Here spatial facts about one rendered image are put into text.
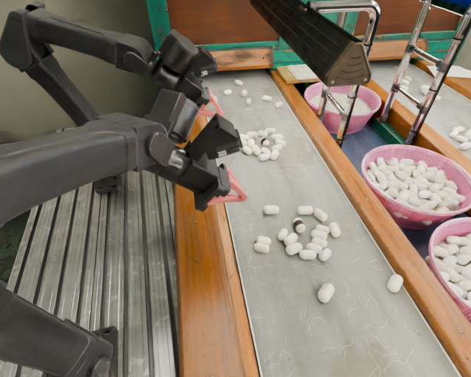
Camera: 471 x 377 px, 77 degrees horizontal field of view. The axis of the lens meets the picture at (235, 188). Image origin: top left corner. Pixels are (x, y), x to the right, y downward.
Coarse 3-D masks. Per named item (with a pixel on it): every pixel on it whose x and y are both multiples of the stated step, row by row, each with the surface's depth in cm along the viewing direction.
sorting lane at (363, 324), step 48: (240, 96) 113; (288, 144) 90; (288, 192) 75; (336, 192) 75; (240, 240) 64; (336, 240) 64; (288, 288) 56; (336, 288) 56; (384, 288) 56; (288, 336) 49; (336, 336) 49; (384, 336) 49; (432, 336) 49
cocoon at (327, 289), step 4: (324, 284) 54; (328, 284) 54; (324, 288) 53; (328, 288) 53; (332, 288) 54; (320, 292) 53; (324, 292) 53; (328, 292) 53; (332, 292) 53; (320, 296) 53; (324, 296) 52; (328, 296) 53; (320, 300) 53; (324, 300) 52; (328, 300) 53
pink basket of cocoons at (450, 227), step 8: (440, 224) 63; (448, 224) 64; (456, 224) 65; (464, 224) 65; (440, 232) 63; (448, 232) 65; (456, 232) 66; (464, 232) 66; (432, 240) 60; (440, 240) 65; (432, 248) 59; (432, 256) 57; (432, 264) 57; (440, 272) 55; (440, 280) 54; (448, 288) 53; (456, 296) 52; (464, 304) 51; (464, 312) 52
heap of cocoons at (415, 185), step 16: (368, 176) 79; (384, 176) 80; (400, 176) 79; (416, 176) 79; (432, 176) 79; (384, 192) 74; (400, 192) 76; (416, 192) 75; (432, 192) 76; (448, 192) 75; (416, 208) 72; (432, 208) 71; (448, 208) 73
